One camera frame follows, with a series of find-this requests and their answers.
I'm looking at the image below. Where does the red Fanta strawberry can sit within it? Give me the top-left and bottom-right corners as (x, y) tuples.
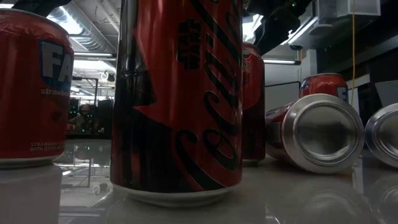
(0, 8), (75, 170)
(264, 93), (365, 174)
(299, 73), (349, 105)

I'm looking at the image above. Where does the white ceiling unit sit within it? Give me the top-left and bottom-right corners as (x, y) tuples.
(317, 0), (382, 18)

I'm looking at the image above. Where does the person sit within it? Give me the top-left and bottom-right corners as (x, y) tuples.
(68, 104), (105, 133)

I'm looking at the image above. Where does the black computer equipment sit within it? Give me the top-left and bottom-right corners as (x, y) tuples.
(98, 98), (113, 139)

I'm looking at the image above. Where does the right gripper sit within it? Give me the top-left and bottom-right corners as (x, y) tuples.
(248, 0), (314, 57)

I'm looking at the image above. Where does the red black Coca-Cola can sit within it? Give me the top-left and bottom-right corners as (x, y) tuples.
(364, 103), (398, 169)
(110, 0), (244, 208)

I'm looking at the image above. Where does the wooden tray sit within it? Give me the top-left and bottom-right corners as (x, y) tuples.
(264, 80), (301, 88)

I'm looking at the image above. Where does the fluorescent tube light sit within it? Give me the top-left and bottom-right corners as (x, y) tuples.
(263, 58), (302, 65)

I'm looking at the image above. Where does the hanging yellow cable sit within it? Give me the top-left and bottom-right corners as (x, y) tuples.
(351, 0), (356, 102)

